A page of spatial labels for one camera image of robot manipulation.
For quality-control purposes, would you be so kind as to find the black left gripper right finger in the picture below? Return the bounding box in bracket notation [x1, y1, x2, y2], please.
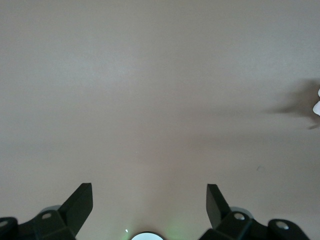
[199, 183, 270, 240]

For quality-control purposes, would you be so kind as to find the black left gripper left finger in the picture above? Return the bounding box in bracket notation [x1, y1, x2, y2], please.
[32, 182, 94, 240]

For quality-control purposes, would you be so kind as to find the white pink puppy plush toy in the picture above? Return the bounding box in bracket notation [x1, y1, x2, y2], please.
[312, 87, 320, 116]

